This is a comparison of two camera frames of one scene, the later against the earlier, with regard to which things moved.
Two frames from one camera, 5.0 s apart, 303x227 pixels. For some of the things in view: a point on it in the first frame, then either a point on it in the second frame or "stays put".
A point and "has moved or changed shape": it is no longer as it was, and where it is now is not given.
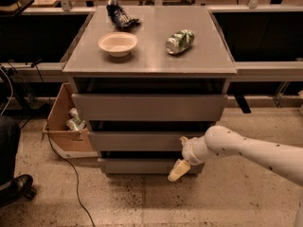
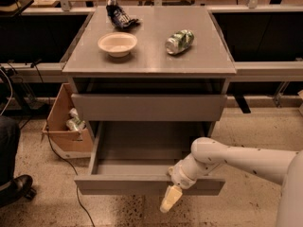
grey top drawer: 151,107 stays put
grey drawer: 139,140 has moved or changed shape
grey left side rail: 33,72 stays put
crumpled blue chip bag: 118,16 stays put
